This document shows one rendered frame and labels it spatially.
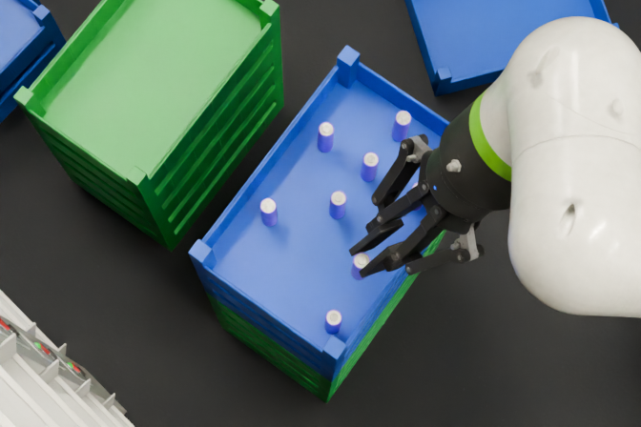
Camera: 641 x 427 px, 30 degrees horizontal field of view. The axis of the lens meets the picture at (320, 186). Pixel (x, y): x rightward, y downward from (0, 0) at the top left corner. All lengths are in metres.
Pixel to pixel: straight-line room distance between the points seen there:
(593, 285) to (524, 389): 1.04
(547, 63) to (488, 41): 1.09
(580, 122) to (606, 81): 0.04
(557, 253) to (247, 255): 0.61
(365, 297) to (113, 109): 0.46
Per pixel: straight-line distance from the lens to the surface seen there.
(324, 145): 1.38
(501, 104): 0.95
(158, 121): 1.60
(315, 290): 1.37
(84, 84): 1.63
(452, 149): 1.01
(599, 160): 0.86
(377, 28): 1.99
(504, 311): 1.89
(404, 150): 1.12
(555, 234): 0.84
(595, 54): 0.91
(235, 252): 1.38
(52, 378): 1.33
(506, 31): 2.01
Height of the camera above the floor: 1.84
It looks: 75 degrees down
